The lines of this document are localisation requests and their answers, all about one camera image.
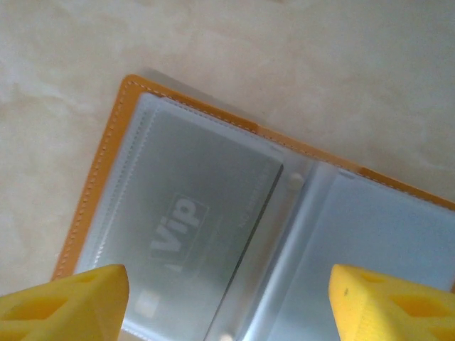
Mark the tan leather card holder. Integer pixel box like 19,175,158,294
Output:
51,73,455,341

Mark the silver VIP card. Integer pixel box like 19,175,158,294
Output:
120,106,285,338

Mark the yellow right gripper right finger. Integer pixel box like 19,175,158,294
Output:
328,263,455,341

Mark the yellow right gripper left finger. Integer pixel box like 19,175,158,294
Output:
0,263,129,341

